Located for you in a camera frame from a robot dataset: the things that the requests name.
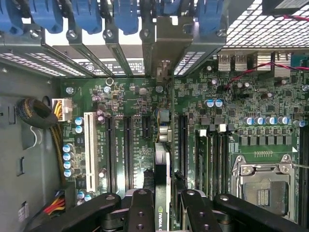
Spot black RAM slot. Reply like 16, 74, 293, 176
298, 124, 309, 229

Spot open dark grey PC case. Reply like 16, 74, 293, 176
0, 0, 309, 232

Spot teal port connector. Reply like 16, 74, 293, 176
291, 54, 309, 71

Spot silver metal port block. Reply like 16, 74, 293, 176
255, 51, 276, 71

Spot short black expansion slot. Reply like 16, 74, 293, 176
142, 116, 152, 138

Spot long black expansion slot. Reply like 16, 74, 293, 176
105, 115, 117, 194
177, 115, 189, 176
123, 115, 135, 191

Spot green motherboard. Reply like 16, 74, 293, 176
59, 54, 309, 230

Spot red yellow black wires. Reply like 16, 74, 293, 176
43, 190, 67, 216

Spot metal CPU socket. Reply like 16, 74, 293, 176
230, 154, 300, 217

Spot white power connector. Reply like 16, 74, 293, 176
51, 98, 73, 122

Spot blue slot latch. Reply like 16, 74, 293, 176
156, 0, 182, 16
33, 0, 64, 34
112, 0, 140, 36
195, 0, 225, 37
72, 0, 102, 34
0, 0, 25, 34

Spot metal USB port block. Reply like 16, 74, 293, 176
218, 54, 247, 72

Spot white PCI expansion slot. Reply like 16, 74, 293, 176
84, 111, 99, 193

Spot black sleeved wire bundle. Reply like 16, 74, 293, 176
16, 97, 67, 186

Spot twisted red black wire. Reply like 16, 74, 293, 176
223, 61, 309, 94

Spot metal slot cover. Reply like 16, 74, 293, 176
41, 36, 91, 78

